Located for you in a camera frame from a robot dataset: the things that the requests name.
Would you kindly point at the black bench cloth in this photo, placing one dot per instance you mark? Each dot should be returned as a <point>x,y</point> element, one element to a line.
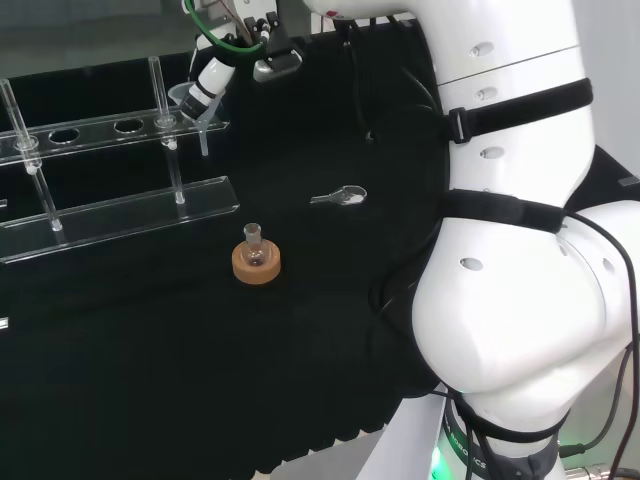
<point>150,350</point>

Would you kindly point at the small round-bottom glass flask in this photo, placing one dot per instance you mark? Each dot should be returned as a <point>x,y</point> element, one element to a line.
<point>253,252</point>

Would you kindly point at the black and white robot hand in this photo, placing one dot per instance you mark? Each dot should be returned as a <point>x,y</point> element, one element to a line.
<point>212,77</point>

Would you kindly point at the translucent plastic funnel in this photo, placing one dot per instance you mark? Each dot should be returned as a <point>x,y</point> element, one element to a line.
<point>205,140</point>

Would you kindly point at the clear acrylic funnel stand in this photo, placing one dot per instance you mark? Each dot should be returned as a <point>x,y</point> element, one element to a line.
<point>125,220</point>

